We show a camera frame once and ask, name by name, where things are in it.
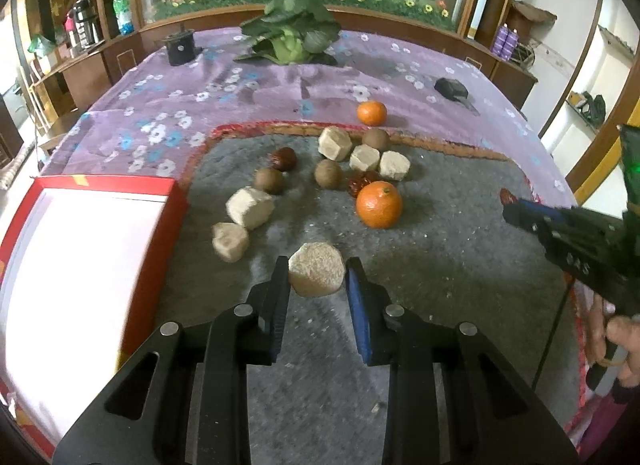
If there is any black cylindrical device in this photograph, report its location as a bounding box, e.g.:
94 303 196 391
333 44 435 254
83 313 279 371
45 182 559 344
156 24 203 66

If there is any beige cake block top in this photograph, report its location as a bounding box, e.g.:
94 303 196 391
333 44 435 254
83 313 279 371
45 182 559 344
318 126 352 162

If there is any black car key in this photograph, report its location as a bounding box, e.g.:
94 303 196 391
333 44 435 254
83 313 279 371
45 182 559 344
434 77 480 115

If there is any green bottle on shelf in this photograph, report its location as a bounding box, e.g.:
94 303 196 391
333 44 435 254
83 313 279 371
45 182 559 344
113 0 134 35

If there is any beige cake block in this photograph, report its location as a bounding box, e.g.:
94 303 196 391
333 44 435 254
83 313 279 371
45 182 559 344
378 151 411 181
226 187 274 230
212 222 250 263
349 144 381 173
318 126 352 162

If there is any large orange mandarin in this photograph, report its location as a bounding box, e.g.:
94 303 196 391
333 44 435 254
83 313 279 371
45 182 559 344
356 180 404 229

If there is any red white gift box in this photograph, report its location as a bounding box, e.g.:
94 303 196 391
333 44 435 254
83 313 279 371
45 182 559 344
1 175 188 459

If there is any dark red dates cluster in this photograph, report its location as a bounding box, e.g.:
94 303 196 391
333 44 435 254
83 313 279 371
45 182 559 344
347 170 381 198

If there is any purple cans pair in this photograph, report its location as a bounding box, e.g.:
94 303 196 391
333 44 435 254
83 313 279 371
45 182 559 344
490 23 520 61

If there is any dark red date left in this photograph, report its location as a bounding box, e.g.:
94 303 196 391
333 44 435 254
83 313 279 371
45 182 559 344
270 147 297 173

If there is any steel thermos flask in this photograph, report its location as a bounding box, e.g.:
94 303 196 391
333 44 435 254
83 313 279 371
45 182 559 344
72 0 102 49

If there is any green leafy cabbage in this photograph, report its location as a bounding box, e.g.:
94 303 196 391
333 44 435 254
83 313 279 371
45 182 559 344
235 0 342 66

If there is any small far orange mandarin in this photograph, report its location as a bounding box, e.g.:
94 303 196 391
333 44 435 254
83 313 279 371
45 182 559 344
357 101 387 127

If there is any purple floral tablecloth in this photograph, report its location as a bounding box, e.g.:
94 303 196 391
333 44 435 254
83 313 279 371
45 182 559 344
43 28 574 206

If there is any person right hand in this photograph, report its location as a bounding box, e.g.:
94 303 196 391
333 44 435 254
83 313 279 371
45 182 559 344
586 294 640 388

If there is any brown round fruit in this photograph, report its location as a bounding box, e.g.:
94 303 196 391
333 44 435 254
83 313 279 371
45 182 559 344
314 160 343 190
254 167 285 196
361 128 390 152

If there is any brown round fruit top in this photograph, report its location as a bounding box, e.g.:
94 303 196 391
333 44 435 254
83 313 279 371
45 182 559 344
361 128 390 152

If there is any beige hexagonal cake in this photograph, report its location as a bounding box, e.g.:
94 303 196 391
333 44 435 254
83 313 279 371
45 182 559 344
288 242 345 298

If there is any grey felt mat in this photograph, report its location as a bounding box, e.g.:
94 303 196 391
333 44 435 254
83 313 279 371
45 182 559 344
156 135 580 464

